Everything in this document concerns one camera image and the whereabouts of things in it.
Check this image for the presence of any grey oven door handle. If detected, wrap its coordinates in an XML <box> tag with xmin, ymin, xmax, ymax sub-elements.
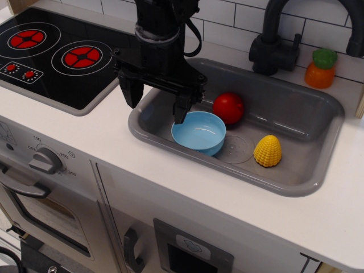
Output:
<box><xmin>1</xmin><ymin>163</ymin><xmax>51</xmax><ymax>198</ymax></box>

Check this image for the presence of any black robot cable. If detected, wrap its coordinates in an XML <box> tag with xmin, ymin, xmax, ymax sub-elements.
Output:
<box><xmin>183</xmin><ymin>20</ymin><xmax>203</xmax><ymax>57</ymax></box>

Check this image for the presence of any orange toy carrot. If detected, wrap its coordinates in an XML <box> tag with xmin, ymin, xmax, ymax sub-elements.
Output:
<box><xmin>304</xmin><ymin>48</ymin><xmax>338</xmax><ymax>89</ymax></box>

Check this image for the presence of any grey sink basin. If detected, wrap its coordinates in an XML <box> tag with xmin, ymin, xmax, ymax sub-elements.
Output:
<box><xmin>128</xmin><ymin>58</ymin><xmax>345</xmax><ymax>197</ymax></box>

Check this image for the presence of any dark grey faucet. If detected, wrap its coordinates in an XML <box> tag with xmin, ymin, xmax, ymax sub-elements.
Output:
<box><xmin>249</xmin><ymin>0</ymin><xmax>363</xmax><ymax>76</ymax></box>

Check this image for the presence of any grey dishwasher panel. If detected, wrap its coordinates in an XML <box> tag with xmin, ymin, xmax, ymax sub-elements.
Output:
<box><xmin>153</xmin><ymin>218</ymin><xmax>234</xmax><ymax>273</ymax></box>

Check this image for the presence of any black toy stovetop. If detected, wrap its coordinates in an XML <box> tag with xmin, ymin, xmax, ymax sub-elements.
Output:
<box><xmin>1</xmin><ymin>7</ymin><xmax>138</xmax><ymax>116</ymax></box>

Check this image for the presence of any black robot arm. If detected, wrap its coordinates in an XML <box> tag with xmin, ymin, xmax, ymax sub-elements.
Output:
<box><xmin>111</xmin><ymin>1</ymin><xmax>207</xmax><ymax>124</ymax></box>

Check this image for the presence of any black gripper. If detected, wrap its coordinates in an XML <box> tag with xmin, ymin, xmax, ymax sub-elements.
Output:
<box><xmin>111</xmin><ymin>38</ymin><xmax>207</xmax><ymax>125</ymax></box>

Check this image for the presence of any red toy tomato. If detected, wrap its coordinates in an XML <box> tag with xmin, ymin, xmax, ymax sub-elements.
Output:
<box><xmin>213</xmin><ymin>92</ymin><xmax>245</xmax><ymax>125</ymax></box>

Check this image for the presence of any yellow toy corn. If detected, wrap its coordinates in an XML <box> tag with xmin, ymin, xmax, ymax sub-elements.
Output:
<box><xmin>253</xmin><ymin>135</ymin><xmax>282</xmax><ymax>167</ymax></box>

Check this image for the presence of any light blue bowl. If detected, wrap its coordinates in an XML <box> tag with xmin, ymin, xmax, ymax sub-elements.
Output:
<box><xmin>171</xmin><ymin>111</ymin><xmax>226</xmax><ymax>156</ymax></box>

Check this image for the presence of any grey oven knob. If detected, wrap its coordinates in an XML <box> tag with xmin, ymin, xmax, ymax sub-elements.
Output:
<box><xmin>29</xmin><ymin>147</ymin><xmax>63</xmax><ymax>174</ymax></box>

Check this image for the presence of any grey cabinet door handle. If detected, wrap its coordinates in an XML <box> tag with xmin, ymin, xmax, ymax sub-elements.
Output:
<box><xmin>123</xmin><ymin>228</ymin><xmax>145</xmax><ymax>273</ymax></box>

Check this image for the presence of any toy oven door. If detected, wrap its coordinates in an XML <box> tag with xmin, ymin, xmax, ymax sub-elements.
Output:
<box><xmin>1</xmin><ymin>187</ymin><xmax>120</xmax><ymax>272</ymax></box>

